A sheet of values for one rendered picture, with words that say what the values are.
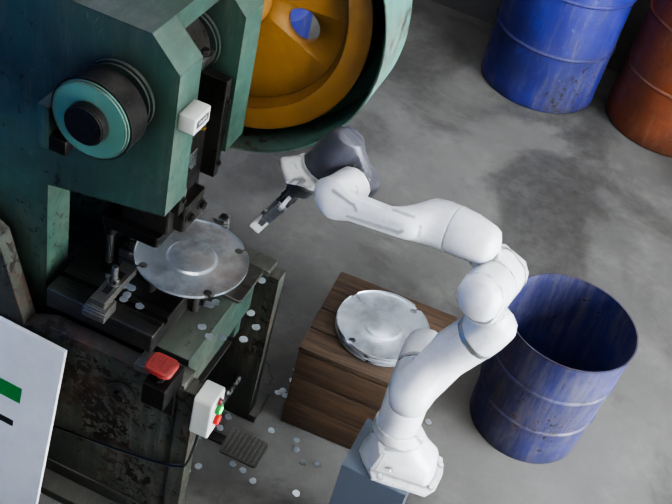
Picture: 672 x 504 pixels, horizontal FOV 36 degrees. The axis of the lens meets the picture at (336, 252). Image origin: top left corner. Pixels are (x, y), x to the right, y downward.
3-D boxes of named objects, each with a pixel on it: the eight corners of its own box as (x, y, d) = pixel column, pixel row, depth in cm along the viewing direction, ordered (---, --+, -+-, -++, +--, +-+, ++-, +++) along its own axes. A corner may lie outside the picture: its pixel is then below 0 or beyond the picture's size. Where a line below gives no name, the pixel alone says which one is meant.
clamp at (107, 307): (139, 283, 262) (142, 254, 256) (103, 324, 250) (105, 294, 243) (118, 274, 263) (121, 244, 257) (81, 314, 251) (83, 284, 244)
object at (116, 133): (260, 42, 257) (273, -22, 245) (117, 178, 208) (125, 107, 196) (197, 15, 259) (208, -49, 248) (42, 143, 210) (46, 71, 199)
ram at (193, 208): (211, 209, 260) (226, 113, 241) (182, 242, 249) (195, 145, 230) (151, 183, 263) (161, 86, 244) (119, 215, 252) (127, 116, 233)
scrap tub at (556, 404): (594, 401, 362) (648, 306, 331) (569, 489, 331) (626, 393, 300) (483, 353, 369) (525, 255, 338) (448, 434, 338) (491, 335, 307)
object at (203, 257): (227, 214, 277) (227, 212, 277) (264, 289, 259) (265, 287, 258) (120, 227, 265) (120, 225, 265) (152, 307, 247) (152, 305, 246)
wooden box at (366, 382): (429, 387, 352) (457, 316, 329) (397, 469, 323) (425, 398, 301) (321, 343, 357) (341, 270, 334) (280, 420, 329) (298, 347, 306)
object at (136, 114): (155, 159, 221) (165, 71, 206) (127, 187, 213) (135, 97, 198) (66, 121, 225) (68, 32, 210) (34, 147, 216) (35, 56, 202)
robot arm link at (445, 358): (495, 336, 242) (482, 391, 228) (422, 379, 257) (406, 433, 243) (462, 306, 239) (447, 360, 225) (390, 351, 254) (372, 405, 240)
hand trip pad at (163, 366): (178, 382, 244) (181, 361, 239) (165, 399, 239) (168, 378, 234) (152, 370, 245) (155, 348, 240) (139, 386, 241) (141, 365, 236)
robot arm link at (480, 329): (498, 348, 240) (557, 314, 230) (469, 378, 227) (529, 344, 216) (450, 280, 241) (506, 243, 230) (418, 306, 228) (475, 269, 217)
